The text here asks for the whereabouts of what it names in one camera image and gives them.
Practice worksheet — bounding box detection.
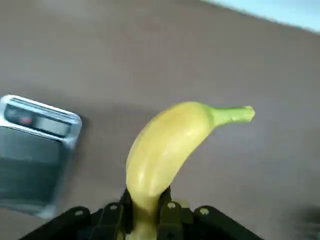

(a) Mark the yellow banana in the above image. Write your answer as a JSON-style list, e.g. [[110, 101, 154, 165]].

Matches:
[[125, 101, 256, 240]]

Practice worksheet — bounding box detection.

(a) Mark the silver black digital scale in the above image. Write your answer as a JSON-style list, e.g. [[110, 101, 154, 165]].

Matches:
[[0, 94, 83, 218]]

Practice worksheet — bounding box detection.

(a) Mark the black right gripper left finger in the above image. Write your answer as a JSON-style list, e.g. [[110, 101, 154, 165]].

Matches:
[[22, 188, 135, 240]]

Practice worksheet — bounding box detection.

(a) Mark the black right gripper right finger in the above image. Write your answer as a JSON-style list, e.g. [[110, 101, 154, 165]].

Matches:
[[157, 186, 263, 240]]

